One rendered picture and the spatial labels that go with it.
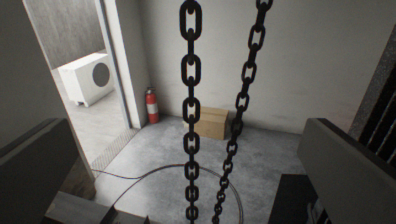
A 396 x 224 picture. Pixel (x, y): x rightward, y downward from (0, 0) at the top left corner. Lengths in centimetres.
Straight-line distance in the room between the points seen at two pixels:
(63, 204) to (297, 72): 235
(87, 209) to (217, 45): 198
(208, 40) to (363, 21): 149
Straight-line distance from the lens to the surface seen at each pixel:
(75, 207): 136
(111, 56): 255
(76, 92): 376
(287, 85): 259
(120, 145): 271
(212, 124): 249
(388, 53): 47
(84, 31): 702
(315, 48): 249
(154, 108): 284
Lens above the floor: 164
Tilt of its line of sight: 32 degrees down
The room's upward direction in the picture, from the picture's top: 2 degrees counter-clockwise
